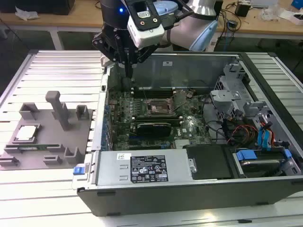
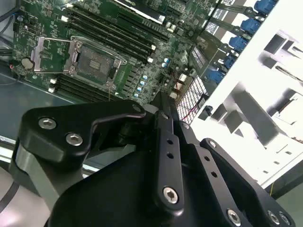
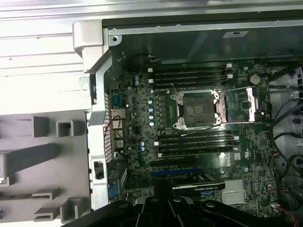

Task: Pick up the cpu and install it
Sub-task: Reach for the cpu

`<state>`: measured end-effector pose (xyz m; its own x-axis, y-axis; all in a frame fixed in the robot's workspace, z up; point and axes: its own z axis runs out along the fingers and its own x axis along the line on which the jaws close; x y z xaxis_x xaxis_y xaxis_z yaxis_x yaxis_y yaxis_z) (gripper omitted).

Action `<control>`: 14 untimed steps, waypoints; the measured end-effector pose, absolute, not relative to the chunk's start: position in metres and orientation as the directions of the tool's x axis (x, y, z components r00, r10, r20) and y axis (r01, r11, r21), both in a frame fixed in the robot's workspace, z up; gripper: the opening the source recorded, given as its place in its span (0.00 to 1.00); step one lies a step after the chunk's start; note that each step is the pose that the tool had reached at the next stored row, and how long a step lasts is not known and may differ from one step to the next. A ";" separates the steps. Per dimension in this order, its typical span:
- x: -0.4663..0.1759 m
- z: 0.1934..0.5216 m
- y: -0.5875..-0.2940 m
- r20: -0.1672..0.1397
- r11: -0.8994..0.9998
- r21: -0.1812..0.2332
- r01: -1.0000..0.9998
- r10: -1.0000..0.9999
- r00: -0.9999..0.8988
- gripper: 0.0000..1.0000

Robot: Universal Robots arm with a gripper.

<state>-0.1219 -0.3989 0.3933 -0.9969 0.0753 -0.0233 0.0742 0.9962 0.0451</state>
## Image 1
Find red orange wire bundle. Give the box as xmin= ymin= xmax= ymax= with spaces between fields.
xmin=228 ymin=124 xmax=258 ymax=144

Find hard disk in blue carrier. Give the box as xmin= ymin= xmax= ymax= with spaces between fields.
xmin=233 ymin=147 xmax=293 ymax=178

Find silver power supply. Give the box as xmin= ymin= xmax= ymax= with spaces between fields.
xmin=91 ymin=150 xmax=194 ymax=188

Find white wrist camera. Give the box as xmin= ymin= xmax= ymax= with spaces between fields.
xmin=127 ymin=0 xmax=166 ymax=49

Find large black box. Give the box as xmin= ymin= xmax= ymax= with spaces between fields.
xmin=0 ymin=0 xmax=76 ymax=15

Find silver drive cage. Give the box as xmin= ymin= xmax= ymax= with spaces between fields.
xmin=209 ymin=62 xmax=251 ymax=123

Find wooden desk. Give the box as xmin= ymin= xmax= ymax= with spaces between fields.
xmin=0 ymin=0 xmax=303 ymax=52

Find CPU socket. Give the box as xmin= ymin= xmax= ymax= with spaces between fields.
xmin=145 ymin=98 xmax=171 ymax=116

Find wire locking lever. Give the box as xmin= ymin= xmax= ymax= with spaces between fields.
xmin=141 ymin=82 xmax=150 ymax=104
xmin=174 ymin=98 xmax=189 ymax=112

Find grey parts rack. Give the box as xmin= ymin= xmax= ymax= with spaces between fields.
xmin=0 ymin=90 xmax=94 ymax=171

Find white box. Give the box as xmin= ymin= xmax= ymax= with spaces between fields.
xmin=278 ymin=9 xmax=303 ymax=26

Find silver CPU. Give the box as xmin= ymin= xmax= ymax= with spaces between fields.
xmin=14 ymin=124 xmax=41 ymax=143

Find black drive bay cover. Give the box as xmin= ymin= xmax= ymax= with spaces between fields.
xmin=184 ymin=144 xmax=237 ymax=181

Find clear plastic bags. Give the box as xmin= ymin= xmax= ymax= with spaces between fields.
xmin=259 ymin=4 xmax=284 ymax=21

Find green motherboard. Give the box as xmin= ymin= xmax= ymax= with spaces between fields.
xmin=107 ymin=89 xmax=213 ymax=151

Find crumpled white paper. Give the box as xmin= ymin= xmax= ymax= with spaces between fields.
xmin=15 ymin=6 xmax=39 ymax=21

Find small black box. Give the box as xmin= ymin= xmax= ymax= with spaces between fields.
xmin=235 ymin=2 xmax=250 ymax=17

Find green RAM stick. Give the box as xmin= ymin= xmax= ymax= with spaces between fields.
xmin=18 ymin=145 xmax=50 ymax=150

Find blue flat data wire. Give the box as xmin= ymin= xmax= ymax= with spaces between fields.
xmin=257 ymin=124 xmax=273 ymax=152

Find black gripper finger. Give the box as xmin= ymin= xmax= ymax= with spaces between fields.
xmin=91 ymin=33 xmax=129 ymax=79
xmin=128 ymin=44 xmax=158 ymax=79

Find black graphics card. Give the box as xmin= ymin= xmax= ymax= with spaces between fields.
xmin=136 ymin=121 xmax=173 ymax=137

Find black PC case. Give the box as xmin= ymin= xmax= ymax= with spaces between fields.
xmin=77 ymin=51 xmax=303 ymax=217

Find silver chipset heatsink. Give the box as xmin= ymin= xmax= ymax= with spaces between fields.
xmin=174 ymin=139 xmax=190 ymax=149

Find black wire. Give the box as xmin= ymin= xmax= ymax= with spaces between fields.
xmin=205 ymin=119 xmax=229 ymax=145

